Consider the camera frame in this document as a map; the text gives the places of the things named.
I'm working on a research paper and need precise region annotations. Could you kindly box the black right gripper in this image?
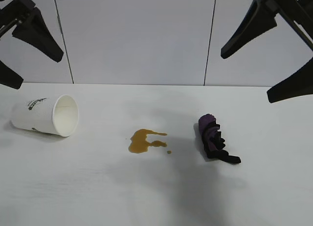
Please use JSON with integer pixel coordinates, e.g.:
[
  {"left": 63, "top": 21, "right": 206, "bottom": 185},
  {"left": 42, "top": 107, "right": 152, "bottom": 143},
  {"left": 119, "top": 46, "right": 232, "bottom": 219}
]
[{"left": 221, "top": 0, "right": 313, "bottom": 60}]

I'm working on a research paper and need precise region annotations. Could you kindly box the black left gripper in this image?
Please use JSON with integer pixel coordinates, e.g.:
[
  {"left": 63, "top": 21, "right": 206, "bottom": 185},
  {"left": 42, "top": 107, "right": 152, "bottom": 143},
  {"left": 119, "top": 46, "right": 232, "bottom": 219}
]
[{"left": 0, "top": 0, "right": 65, "bottom": 90}]

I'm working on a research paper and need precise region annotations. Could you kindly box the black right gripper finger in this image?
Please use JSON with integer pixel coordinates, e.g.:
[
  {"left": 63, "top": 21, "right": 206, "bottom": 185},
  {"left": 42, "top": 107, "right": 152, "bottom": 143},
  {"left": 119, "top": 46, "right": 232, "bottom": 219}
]
[{"left": 266, "top": 61, "right": 313, "bottom": 104}]

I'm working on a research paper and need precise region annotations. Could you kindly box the white paper coffee cup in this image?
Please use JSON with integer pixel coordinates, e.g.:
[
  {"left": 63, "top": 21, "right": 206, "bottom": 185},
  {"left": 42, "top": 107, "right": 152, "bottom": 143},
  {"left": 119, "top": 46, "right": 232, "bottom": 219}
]
[{"left": 10, "top": 94, "right": 80, "bottom": 138}]

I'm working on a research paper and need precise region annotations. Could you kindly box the purple and black cloth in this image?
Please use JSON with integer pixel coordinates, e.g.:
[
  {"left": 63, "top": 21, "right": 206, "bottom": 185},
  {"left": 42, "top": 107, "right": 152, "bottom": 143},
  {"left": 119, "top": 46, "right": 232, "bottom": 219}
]
[{"left": 194, "top": 113, "right": 242, "bottom": 165}]

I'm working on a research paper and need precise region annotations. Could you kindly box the brown coffee spill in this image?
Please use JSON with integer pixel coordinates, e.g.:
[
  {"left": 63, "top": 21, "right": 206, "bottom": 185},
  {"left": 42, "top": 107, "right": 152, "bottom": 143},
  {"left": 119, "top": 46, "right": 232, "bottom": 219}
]
[{"left": 127, "top": 129, "right": 173, "bottom": 155}]

